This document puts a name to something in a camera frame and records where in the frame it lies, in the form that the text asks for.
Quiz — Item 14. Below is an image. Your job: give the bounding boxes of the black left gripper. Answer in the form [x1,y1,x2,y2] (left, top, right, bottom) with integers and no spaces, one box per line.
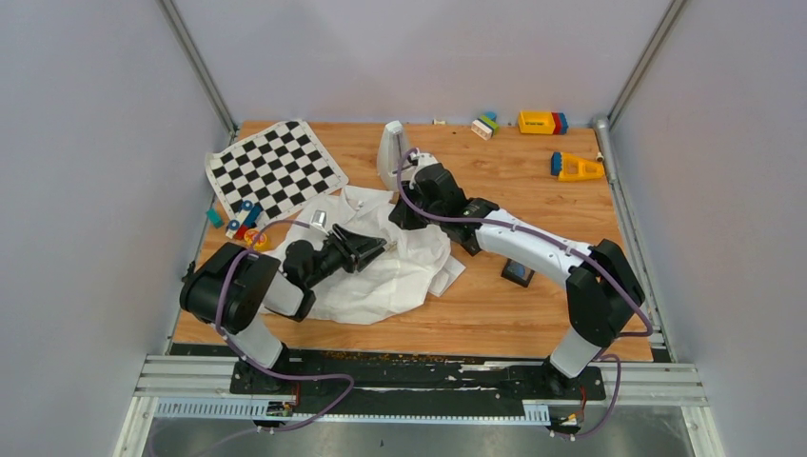
[305,223,384,288]

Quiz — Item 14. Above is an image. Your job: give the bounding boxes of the white button-up shirt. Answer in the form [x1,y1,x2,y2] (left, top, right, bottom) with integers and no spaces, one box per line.
[297,186,464,325]

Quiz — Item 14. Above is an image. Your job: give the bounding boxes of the black square frame box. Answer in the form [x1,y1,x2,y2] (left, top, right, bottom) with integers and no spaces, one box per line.
[501,259,535,288]

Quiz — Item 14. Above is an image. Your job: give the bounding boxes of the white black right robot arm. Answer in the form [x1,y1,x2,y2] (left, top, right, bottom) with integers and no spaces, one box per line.
[389,160,653,398]

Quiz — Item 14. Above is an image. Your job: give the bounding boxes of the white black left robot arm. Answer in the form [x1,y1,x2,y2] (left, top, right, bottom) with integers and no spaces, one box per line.
[179,225,387,393]

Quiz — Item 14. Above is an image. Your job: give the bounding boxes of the white metronome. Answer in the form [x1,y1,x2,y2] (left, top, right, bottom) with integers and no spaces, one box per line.
[376,121,410,191]

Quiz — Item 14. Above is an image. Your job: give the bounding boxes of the yellow orange round toy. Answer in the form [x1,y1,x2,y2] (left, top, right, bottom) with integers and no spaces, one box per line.
[244,228,271,252]

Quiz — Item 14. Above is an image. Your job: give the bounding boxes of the black white checkerboard mat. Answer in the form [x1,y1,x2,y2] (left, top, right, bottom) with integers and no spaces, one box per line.
[205,120,348,224]

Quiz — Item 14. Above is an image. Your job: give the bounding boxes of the blue red toy car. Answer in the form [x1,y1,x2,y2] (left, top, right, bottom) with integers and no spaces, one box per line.
[226,200,263,240]

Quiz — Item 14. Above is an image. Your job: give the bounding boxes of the white green blue blocks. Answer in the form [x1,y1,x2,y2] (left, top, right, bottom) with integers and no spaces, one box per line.
[470,111,499,141]

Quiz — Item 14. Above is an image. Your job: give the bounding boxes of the teal small block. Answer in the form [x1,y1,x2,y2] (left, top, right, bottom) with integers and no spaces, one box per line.
[206,209,225,229]

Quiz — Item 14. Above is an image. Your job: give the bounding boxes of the yellow red blue block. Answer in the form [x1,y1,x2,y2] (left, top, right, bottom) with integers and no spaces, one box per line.
[518,110,569,135]

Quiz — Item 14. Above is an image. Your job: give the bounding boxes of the yellow blue triangular toy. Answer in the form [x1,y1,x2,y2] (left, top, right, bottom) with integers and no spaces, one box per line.
[550,151,605,182]

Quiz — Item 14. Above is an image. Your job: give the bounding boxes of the grey metal corner pipe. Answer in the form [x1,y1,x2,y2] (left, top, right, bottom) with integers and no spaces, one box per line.
[592,114,628,209]

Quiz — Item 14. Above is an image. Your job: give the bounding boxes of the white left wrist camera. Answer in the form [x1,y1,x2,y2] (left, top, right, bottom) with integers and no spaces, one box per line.
[309,209,327,233]

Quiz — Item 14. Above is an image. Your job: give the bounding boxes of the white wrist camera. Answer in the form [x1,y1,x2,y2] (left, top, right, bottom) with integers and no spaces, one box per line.
[402,150,439,181]
[309,209,327,233]

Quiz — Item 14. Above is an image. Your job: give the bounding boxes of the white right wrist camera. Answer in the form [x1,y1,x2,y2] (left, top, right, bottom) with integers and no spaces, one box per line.
[402,150,439,181]

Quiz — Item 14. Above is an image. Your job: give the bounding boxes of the black square frame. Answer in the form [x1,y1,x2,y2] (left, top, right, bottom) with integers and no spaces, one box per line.
[460,235,482,256]

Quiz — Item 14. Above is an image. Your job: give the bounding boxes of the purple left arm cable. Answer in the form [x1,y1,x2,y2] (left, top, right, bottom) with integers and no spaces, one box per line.
[212,218,356,457]

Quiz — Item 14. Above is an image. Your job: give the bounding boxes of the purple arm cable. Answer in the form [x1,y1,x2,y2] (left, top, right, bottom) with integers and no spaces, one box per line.
[395,148,655,441]
[212,218,356,457]

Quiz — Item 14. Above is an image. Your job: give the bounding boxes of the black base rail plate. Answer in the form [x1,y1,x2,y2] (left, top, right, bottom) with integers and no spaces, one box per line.
[229,349,606,417]

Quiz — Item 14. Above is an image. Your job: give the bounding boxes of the white slotted cable duct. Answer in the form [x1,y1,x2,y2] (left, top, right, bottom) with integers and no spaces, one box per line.
[152,397,552,426]

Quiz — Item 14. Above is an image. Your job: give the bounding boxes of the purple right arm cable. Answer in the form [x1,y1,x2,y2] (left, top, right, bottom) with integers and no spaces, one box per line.
[395,148,655,441]

